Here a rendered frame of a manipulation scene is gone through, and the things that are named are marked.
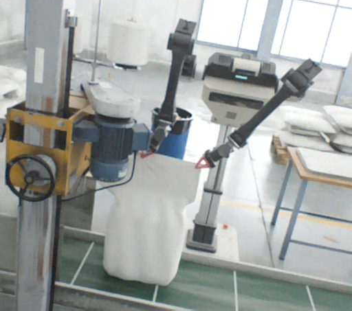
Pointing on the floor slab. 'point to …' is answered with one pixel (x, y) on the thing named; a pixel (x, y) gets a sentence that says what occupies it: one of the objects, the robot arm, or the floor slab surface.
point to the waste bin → (178, 130)
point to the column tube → (58, 15)
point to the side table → (301, 203)
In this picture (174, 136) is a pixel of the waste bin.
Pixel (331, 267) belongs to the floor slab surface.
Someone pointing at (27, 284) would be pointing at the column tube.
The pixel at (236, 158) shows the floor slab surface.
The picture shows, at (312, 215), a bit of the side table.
